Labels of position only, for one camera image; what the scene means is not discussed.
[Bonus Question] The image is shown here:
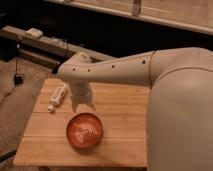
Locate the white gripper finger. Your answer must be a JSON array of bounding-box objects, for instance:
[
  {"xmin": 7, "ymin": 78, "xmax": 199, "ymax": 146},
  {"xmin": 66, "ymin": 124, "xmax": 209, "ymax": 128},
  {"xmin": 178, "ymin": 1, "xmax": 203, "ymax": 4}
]
[
  {"xmin": 87, "ymin": 102, "xmax": 96, "ymax": 111},
  {"xmin": 72, "ymin": 103, "xmax": 78, "ymax": 113}
]

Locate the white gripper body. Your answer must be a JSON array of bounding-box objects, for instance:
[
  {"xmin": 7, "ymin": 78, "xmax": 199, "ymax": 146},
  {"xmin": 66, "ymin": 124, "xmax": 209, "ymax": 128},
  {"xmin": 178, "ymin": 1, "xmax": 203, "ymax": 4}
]
[{"xmin": 70, "ymin": 83, "xmax": 92, "ymax": 104}]

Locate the white plastic bottle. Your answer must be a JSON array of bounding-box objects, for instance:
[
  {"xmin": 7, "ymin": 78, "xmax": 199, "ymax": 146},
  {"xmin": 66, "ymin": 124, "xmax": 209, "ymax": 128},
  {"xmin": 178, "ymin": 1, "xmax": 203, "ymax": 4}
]
[{"xmin": 48, "ymin": 82, "xmax": 67, "ymax": 113}]

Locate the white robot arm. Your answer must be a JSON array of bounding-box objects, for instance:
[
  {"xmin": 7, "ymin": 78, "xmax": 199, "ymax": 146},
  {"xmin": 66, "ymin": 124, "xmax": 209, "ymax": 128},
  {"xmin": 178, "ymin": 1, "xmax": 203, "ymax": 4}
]
[{"xmin": 57, "ymin": 47, "xmax": 213, "ymax": 171}]

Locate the red ceramic bowl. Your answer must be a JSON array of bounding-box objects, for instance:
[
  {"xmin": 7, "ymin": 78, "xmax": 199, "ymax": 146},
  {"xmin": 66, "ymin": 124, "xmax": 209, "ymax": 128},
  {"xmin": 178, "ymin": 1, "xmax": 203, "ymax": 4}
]
[{"xmin": 66, "ymin": 113, "xmax": 103, "ymax": 149}]

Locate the wooden bamboo board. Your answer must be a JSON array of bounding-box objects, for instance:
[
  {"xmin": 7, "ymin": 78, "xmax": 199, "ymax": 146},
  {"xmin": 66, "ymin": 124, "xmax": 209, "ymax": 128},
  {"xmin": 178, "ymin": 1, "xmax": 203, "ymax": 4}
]
[{"xmin": 13, "ymin": 79, "xmax": 149, "ymax": 168}]

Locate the long wooden beam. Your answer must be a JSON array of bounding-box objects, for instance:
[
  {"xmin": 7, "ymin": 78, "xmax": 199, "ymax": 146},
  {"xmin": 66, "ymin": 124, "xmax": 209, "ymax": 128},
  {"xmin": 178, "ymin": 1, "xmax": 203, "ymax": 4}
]
[{"xmin": 0, "ymin": 25, "xmax": 113, "ymax": 61}]

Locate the small white box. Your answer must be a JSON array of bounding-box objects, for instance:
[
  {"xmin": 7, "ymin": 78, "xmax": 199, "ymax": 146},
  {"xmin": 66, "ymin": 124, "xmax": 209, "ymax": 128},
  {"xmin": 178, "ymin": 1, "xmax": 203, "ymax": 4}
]
[{"xmin": 25, "ymin": 28, "xmax": 43, "ymax": 38}]

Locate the wooden shelf edge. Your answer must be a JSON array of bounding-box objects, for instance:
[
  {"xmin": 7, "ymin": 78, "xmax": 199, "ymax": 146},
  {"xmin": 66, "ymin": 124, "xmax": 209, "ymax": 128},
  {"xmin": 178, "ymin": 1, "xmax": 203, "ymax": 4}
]
[{"xmin": 46, "ymin": 0, "xmax": 213, "ymax": 36}]

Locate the black cable with plug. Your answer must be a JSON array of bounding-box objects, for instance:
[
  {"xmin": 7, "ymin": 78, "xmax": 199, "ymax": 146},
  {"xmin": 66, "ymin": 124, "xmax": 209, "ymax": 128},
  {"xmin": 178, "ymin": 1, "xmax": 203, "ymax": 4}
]
[{"xmin": 13, "ymin": 41, "xmax": 25, "ymax": 86}]

